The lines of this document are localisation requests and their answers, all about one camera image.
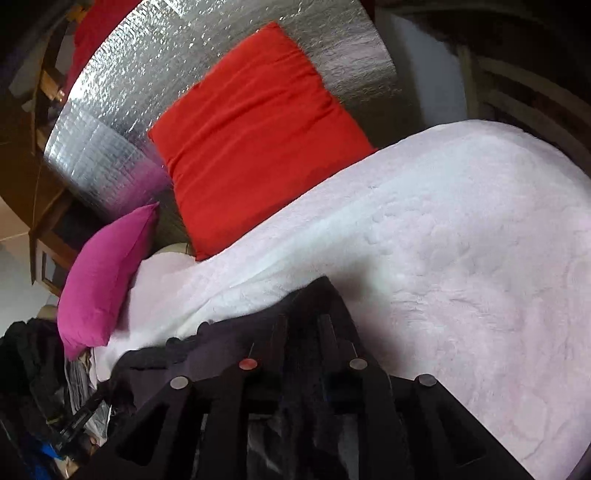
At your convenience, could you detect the dark plaid padded jacket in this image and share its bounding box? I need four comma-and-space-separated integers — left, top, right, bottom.
73, 275, 408, 480

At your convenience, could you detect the dark clothes pile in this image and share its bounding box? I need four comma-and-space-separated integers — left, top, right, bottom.
1, 318, 92, 479

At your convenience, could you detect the magenta pillow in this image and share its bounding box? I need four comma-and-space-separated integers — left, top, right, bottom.
57, 203, 159, 360

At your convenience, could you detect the white pink bed blanket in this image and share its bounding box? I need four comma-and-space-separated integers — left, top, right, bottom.
92, 121, 590, 479

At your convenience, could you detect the red pillow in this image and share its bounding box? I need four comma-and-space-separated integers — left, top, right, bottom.
148, 22, 375, 260

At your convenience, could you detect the wooden shelf unit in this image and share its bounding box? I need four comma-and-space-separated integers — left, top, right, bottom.
457, 45, 590, 174

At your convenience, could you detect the wooden nightstand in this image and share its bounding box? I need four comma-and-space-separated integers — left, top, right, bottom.
1, 21, 77, 297

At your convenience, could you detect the red hanging cloth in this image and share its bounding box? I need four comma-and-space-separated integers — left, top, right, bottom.
63, 0, 140, 97

